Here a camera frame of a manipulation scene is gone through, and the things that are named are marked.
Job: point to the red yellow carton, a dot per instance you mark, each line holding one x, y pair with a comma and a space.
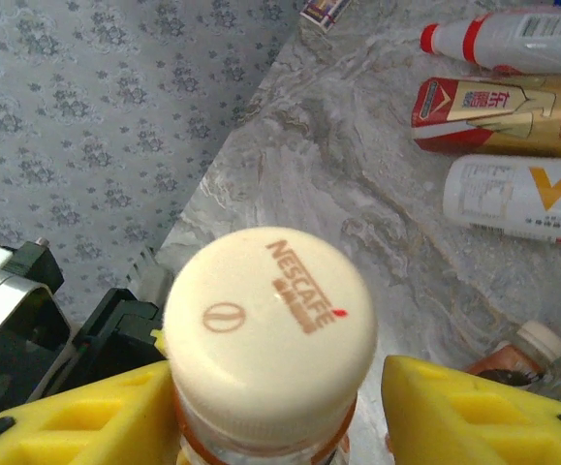
493, 116

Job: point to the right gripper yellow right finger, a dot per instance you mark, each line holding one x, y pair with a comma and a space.
478, 426

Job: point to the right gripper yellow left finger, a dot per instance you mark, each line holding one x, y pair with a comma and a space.
91, 426

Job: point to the white bottle red cap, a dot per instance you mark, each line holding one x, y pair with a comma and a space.
512, 43

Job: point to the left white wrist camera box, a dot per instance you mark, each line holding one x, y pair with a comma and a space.
9, 300

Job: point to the white bottle orange V print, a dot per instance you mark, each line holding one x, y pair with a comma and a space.
503, 198

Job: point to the copper label coffee bottle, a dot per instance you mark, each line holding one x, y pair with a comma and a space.
260, 315
527, 349

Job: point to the small printed card box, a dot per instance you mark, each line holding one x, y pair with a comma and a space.
326, 12

